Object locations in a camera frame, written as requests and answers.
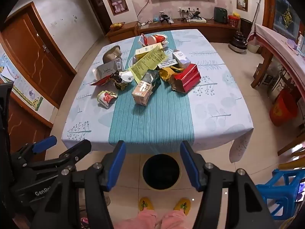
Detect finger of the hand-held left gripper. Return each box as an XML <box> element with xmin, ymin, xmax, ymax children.
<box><xmin>11</xmin><ymin>135</ymin><xmax>58</xmax><ymax>169</ymax></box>
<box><xmin>27</xmin><ymin>139</ymin><xmax>92</xmax><ymax>175</ymax></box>

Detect gold hanging ornament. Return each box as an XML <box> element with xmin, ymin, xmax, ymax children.
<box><xmin>282</xmin><ymin>8</ymin><xmax>294</xmax><ymax>28</ymax></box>

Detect stacked black pots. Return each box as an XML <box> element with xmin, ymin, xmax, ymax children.
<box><xmin>229</xmin><ymin>31</ymin><xmax>247</xmax><ymax>53</ymax></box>

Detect white set-top box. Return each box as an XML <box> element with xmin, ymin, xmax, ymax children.
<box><xmin>186</xmin><ymin>18</ymin><xmax>207</xmax><ymax>25</ymax></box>

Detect crumpled silver wrapper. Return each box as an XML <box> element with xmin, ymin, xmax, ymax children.
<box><xmin>114</xmin><ymin>70</ymin><xmax>135</xmax><ymax>90</ymax></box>

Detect wooden side table pink cloth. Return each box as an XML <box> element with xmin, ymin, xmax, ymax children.
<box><xmin>250</xmin><ymin>23</ymin><xmax>305</xmax><ymax>91</ymax></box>

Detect blue plastic stool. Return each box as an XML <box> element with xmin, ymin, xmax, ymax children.
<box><xmin>255</xmin><ymin>169</ymin><xmax>305</xmax><ymax>221</ymax></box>

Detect wooden chair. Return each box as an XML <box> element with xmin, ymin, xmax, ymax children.
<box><xmin>278</xmin><ymin>134</ymin><xmax>305</xmax><ymax>170</ymax></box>

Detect pink dumbbells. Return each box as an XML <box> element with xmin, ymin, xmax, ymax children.
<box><xmin>112</xmin><ymin>1</ymin><xmax>128</xmax><ymax>12</ymax></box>

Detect red plastic basket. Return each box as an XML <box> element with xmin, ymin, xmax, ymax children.
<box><xmin>228</xmin><ymin>15</ymin><xmax>240</xmax><ymax>27</ymax></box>

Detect red cardboard box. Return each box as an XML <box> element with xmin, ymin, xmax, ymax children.
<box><xmin>172</xmin><ymin>64</ymin><xmax>201</xmax><ymax>93</ymax></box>

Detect children's wall poster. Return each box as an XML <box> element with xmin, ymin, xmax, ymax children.
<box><xmin>0</xmin><ymin>52</ymin><xmax>44</xmax><ymax>111</ymax></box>

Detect crumpled red green wrapper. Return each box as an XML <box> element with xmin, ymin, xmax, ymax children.
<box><xmin>96</xmin><ymin>91</ymin><xmax>118</xmax><ymax>109</ymax></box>

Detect red plastic bucket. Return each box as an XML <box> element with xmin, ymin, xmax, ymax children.
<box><xmin>270</xmin><ymin>89</ymin><xmax>298</xmax><ymax>127</ymax></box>

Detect yellow-green printed pouch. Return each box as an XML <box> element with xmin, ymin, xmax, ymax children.
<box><xmin>129</xmin><ymin>46</ymin><xmax>168</xmax><ymax>80</ymax></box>

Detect brown wooden door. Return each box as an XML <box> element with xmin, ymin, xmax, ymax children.
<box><xmin>83</xmin><ymin>0</ymin><xmax>108</xmax><ymax>36</ymax></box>
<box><xmin>1</xmin><ymin>1</ymin><xmax>78</xmax><ymax>109</ymax></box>

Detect person's pink trousers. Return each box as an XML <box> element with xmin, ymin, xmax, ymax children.
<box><xmin>112</xmin><ymin>209</ymin><xmax>198</xmax><ymax>229</ymax></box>

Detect wooden television cabinet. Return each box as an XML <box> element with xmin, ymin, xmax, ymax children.
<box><xmin>105</xmin><ymin>17</ymin><xmax>241</xmax><ymax>44</ymax></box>

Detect white and yellow carton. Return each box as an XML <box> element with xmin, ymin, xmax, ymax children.
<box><xmin>135</xmin><ymin>43</ymin><xmax>165</xmax><ymax>55</ymax></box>

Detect purple and white box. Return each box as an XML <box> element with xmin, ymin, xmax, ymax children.
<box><xmin>172</xmin><ymin>50</ymin><xmax>191</xmax><ymax>65</ymax></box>

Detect flattened silver cardboard box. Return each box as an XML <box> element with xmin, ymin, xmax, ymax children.
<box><xmin>92</xmin><ymin>58</ymin><xmax>124</xmax><ymax>80</ymax></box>

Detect dark green kitchen appliance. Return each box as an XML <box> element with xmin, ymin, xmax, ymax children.
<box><xmin>214</xmin><ymin>7</ymin><xmax>229</xmax><ymax>24</ymax></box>

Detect white box with black label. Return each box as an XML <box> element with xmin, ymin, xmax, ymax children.
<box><xmin>158</xmin><ymin>60</ymin><xmax>178</xmax><ymax>68</ymax></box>

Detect black round waste bin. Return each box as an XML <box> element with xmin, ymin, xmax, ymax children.
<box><xmin>142</xmin><ymin>154</ymin><xmax>182</xmax><ymax>191</ymax></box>

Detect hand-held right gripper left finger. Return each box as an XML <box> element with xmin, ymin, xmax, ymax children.
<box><xmin>32</xmin><ymin>140</ymin><xmax>127</xmax><ymax>229</ymax></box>

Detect beige drink carton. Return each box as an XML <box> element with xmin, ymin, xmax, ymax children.
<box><xmin>132</xmin><ymin>81</ymin><xmax>153</xmax><ymax>106</ymax></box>

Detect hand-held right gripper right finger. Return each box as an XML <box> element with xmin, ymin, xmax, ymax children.
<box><xmin>180</xmin><ymin>141</ymin><xmax>277</xmax><ymax>229</ymax></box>

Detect red foil snack wrapper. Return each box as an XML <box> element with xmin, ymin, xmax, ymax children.
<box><xmin>92</xmin><ymin>75</ymin><xmax>115</xmax><ymax>86</ymax></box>

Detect yellow slipper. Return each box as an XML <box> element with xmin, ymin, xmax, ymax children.
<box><xmin>173</xmin><ymin>198</ymin><xmax>191</xmax><ymax>211</ymax></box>
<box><xmin>139</xmin><ymin>197</ymin><xmax>154</xmax><ymax>211</ymax></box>

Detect brown paper bag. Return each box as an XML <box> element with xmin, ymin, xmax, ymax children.
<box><xmin>103</xmin><ymin>45</ymin><xmax>122</xmax><ymax>64</ymax></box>

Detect dark green foil packet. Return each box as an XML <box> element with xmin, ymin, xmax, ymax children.
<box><xmin>140</xmin><ymin>69</ymin><xmax>162</xmax><ymax>92</ymax></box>

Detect red paper cup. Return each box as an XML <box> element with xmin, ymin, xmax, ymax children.
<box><xmin>146</xmin><ymin>34</ymin><xmax>168</xmax><ymax>46</ymax></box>

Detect golden yellow bag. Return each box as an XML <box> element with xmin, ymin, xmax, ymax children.
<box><xmin>159</xmin><ymin>65</ymin><xmax>185</xmax><ymax>83</ymax></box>

